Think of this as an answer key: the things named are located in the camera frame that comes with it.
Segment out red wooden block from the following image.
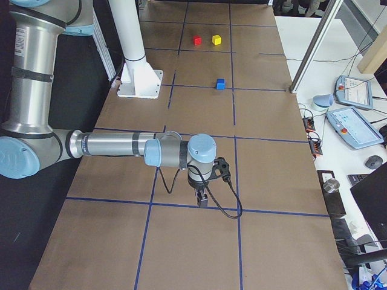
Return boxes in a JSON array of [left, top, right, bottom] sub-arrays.
[[193, 35, 202, 46]]

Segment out white camera pole base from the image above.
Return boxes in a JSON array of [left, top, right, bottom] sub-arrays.
[[109, 0, 163, 99]]

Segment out aluminium frame post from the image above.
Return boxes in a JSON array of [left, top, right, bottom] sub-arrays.
[[289, 0, 343, 94]]

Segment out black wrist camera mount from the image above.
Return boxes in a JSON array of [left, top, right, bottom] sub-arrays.
[[208, 157, 231, 183]]

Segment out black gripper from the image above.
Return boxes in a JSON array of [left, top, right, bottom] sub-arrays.
[[187, 176, 209, 208]]

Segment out teach pendant tablet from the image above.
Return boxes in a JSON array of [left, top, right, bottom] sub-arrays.
[[334, 75, 374, 110], [326, 106, 384, 149]]

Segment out far teach pendant tablet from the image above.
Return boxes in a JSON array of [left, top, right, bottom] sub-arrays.
[[334, 75, 374, 110]]

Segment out black orange connector strip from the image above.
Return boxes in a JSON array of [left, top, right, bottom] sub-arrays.
[[302, 117, 323, 160]]

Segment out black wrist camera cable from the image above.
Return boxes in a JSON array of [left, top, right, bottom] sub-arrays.
[[157, 166, 244, 219]]

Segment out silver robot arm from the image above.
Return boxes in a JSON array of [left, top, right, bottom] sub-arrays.
[[1, 1, 218, 208]]

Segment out black laptop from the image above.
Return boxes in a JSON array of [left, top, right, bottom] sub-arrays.
[[350, 163, 386, 247]]

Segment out black computer mouse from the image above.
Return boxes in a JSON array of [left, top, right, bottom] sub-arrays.
[[365, 155, 383, 169]]

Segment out yellow wooden block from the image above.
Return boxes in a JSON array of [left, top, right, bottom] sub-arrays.
[[212, 34, 222, 45]]

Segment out near teach pendant tablet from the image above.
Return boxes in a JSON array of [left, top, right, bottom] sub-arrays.
[[326, 106, 384, 149]]

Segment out silver metal cup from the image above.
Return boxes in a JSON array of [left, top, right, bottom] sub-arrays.
[[322, 178, 340, 193]]

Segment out blue wooden block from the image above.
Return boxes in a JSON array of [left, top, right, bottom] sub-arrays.
[[215, 79, 226, 90]]

